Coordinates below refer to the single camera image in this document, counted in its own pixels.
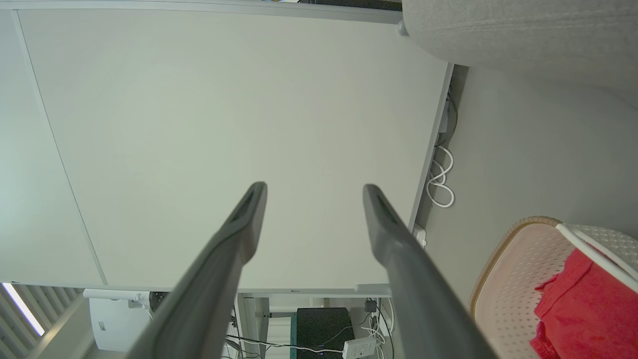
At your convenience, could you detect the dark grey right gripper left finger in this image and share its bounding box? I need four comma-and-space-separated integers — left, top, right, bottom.
125, 181, 269, 359

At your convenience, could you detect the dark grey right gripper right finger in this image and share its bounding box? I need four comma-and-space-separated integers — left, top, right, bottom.
362, 183, 499, 359

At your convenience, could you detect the red white garment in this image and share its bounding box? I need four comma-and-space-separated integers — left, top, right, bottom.
529, 248, 638, 359

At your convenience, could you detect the grey fabric sofa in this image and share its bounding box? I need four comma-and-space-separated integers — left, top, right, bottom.
401, 0, 638, 111

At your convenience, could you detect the cream perforated laundry basket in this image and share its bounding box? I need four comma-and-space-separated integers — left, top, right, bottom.
470, 216, 638, 359

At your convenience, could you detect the black box device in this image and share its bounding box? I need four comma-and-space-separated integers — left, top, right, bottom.
296, 307, 355, 359

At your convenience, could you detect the white box device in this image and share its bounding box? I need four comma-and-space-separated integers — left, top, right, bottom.
82, 288, 151, 353

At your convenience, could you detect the white desk with grey legs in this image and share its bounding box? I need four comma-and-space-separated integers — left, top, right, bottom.
10, 7, 455, 359

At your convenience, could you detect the white coiled cable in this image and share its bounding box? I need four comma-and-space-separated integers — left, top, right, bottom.
426, 145, 456, 208

